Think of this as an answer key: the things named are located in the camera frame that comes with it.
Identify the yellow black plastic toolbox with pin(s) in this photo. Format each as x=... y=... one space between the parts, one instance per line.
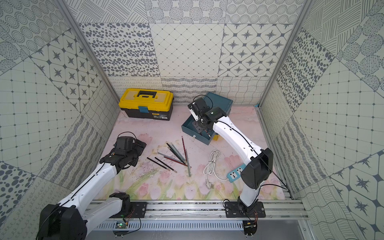
x=147 y=104

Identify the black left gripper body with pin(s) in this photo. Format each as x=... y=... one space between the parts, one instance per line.
x=136 y=148

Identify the teal power strip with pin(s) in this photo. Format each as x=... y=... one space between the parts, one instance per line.
x=235 y=174

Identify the teal drawer cabinet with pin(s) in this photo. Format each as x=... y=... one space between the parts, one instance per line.
x=213 y=100

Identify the red black striped pencil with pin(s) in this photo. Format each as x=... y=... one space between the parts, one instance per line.
x=183 y=147

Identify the black pencil left pair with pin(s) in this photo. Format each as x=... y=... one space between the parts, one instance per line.
x=153 y=161

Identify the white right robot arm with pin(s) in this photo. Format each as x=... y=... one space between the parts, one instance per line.
x=259 y=162

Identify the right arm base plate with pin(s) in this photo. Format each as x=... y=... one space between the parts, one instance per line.
x=238 y=210

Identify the black pencil plain end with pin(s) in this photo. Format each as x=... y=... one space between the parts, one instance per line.
x=175 y=153

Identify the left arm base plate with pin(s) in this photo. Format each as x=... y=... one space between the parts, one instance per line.
x=137 y=210

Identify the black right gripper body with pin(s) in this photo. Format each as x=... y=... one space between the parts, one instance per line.
x=199 y=126

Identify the teal drawer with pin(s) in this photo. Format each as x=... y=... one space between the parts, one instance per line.
x=191 y=128

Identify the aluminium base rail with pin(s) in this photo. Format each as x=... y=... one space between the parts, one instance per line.
x=201 y=215

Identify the green striped pencil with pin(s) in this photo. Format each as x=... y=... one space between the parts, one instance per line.
x=177 y=151

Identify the black pencil gold end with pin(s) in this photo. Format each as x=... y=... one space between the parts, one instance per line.
x=166 y=165

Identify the green pencil vertical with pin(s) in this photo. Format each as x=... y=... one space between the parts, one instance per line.
x=188 y=164

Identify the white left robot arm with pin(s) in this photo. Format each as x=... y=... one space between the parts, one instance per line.
x=69 y=220

